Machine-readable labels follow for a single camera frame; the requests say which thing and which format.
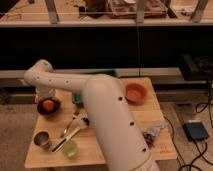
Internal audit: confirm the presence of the orange apple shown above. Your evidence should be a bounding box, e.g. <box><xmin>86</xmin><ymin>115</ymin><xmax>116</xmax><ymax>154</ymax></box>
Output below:
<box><xmin>43</xmin><ymin>100</ymin><xmax>54</xmax><ymax>111</ymax></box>

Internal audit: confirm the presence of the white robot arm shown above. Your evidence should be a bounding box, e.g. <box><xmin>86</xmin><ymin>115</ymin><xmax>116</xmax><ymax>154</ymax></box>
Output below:
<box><xmin>24</xmin><ymin>60</ymin><xmax>160</xmax><ymax>171</ymax></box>

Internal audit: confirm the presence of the metal cup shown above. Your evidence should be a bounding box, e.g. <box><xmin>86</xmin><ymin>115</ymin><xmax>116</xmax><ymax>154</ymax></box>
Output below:
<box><xmin>33</xmin><ymin>131</ymin><xmax>52</xmax><ymax>150</ymax></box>

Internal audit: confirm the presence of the green plastic cup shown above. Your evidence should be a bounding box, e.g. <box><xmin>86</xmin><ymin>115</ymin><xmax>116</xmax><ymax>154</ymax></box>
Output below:
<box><xmin>61</xmin><ymin>140</ymin><xmax>78</xmax><ymax>158</ymax></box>

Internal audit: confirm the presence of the dark red bowl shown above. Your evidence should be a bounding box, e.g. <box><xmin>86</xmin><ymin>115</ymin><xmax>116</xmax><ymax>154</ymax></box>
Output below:
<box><xmin>37</xmin><ymin>98</ymin><xmax>61</xmax><ymax>117</ymax></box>

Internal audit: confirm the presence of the metal fork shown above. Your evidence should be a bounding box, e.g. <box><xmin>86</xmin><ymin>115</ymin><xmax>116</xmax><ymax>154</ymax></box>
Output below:
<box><xmin>61</xmin><ymin>109</ymin><xmax>80</xmax><ymax>138</ymax></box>

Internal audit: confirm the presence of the wooden table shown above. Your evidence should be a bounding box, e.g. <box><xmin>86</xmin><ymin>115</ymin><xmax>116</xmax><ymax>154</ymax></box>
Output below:
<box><xmin>24</xmin><ymin>78</ymin><xmax>177</xmax><ymax>169</ymax></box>

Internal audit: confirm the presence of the green tray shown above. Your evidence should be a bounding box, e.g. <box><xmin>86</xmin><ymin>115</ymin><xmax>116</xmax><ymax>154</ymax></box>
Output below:
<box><xmin>71</xmin><ymin>68</ymin><xmax>118</xmax><ymax>108</ymax></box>

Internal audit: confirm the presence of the orange bowl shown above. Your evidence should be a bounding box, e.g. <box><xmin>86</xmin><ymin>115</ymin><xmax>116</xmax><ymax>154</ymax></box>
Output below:
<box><xmin>125</xmin><ymin>83</ymin><xmax>147</xmax><ymax>104</ymax></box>

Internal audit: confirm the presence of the purple grape bunch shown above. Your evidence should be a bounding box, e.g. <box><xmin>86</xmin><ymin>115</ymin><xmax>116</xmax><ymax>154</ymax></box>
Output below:
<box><xmin>143</xmin><ymin>132</ymin><xmax>155</xmax><ymax>147</ymax></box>

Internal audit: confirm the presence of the black box on floor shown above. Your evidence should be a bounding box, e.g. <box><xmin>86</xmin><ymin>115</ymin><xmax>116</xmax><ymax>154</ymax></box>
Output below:
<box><xmin>183</xmin><ymin>122</ymin><xmax>209</xmax><ymax>141</ymax></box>

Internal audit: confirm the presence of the black handled knife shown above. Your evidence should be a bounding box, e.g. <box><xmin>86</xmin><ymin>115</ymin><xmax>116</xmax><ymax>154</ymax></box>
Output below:
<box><xmin>51</xmin><ymin>127</ymin><xmax>81</xmax><ymax>153</ymax></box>

